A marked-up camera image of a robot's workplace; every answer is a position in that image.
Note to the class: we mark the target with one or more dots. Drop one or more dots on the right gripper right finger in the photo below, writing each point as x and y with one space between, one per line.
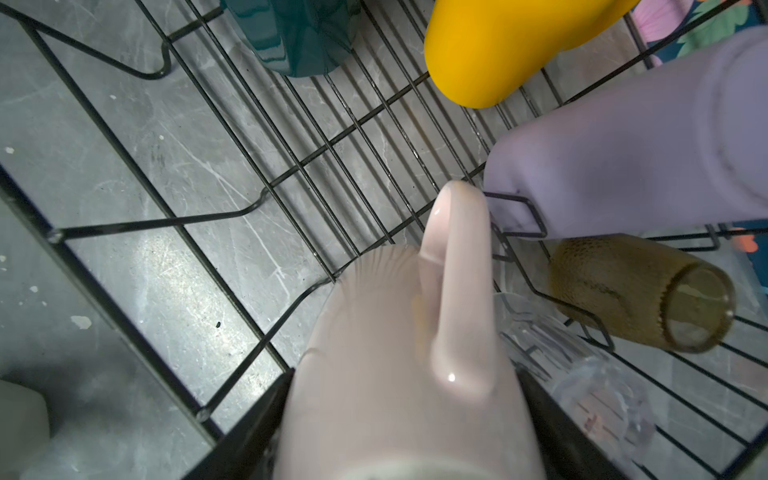
566 451

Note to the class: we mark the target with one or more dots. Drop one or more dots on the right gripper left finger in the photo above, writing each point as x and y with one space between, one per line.
248 451

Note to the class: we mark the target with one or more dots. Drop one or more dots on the clear glass cup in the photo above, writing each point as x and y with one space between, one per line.
609 404

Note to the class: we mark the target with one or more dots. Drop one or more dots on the olive glass cup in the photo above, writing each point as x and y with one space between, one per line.
642 291

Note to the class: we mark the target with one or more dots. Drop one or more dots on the lilac plastic cup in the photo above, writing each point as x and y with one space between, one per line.
682 145

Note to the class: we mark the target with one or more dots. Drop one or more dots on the yellow mug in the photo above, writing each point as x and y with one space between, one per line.
479 52

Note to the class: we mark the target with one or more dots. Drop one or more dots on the green mug white inside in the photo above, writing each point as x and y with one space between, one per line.
297 38

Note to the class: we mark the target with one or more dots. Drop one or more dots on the white mug front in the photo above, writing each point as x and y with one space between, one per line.
25 428

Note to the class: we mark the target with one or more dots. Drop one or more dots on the black wire dish rack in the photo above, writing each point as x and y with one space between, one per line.
173 214

